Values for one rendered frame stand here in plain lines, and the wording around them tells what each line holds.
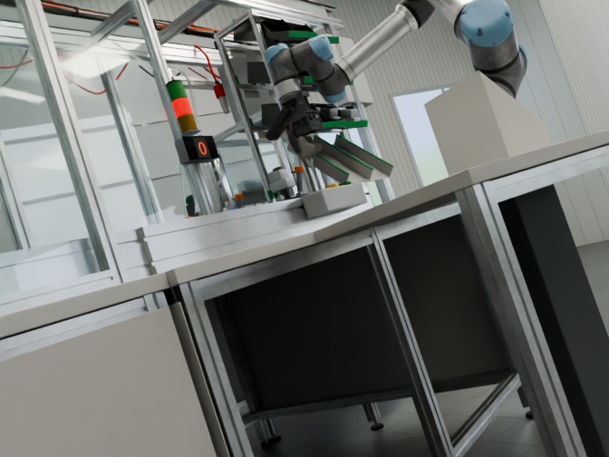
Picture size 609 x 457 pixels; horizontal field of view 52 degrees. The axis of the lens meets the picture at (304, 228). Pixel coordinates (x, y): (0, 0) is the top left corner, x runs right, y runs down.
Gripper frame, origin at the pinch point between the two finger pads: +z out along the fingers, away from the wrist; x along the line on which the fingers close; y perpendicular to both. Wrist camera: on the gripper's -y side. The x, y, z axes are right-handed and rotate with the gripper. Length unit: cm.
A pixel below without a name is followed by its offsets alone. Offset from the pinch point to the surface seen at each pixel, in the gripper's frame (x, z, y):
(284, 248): -43, 23, 15
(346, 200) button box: -8.9, 14.9, 13.9
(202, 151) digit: -19.2, -12.6, -20.2
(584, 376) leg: -3, 72, 56
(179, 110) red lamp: -21.1, -26.0, -21.8
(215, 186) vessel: 55, -18, -87
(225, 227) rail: -50, 14, 7
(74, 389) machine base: -99, 34, 13
